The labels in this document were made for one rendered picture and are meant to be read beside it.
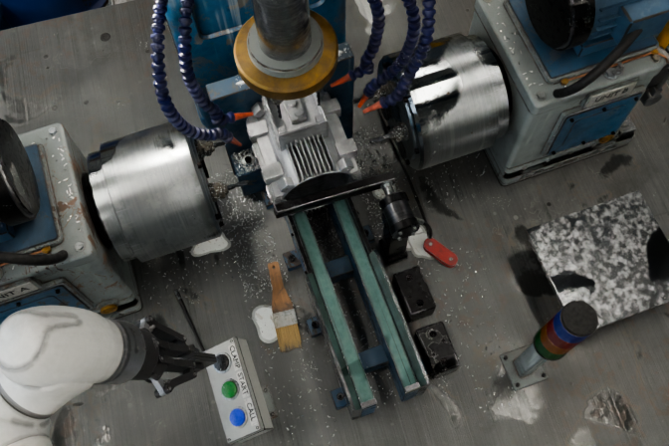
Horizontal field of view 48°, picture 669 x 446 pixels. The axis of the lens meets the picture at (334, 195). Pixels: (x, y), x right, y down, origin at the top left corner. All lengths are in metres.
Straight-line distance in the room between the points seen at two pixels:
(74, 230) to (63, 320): 0.44
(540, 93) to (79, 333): 0.94
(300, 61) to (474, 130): 0.42
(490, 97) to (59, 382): 0.94
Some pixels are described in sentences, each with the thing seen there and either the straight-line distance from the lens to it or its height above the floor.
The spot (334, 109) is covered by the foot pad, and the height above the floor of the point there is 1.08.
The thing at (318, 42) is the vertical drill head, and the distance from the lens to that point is 1.29.
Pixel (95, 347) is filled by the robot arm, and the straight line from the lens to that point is 1.02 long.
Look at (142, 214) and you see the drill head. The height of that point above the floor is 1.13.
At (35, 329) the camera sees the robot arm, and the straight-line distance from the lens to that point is 0.98.
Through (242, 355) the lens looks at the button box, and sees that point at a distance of 1.38.
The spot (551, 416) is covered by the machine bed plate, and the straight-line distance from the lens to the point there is 1.68.
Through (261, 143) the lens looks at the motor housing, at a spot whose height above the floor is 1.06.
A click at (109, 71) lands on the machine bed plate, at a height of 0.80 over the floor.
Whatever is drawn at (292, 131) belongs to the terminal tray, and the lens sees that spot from 1.44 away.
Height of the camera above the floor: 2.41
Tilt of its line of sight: 66 degrees down
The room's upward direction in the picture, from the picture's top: 2 degrees counter-clockwise
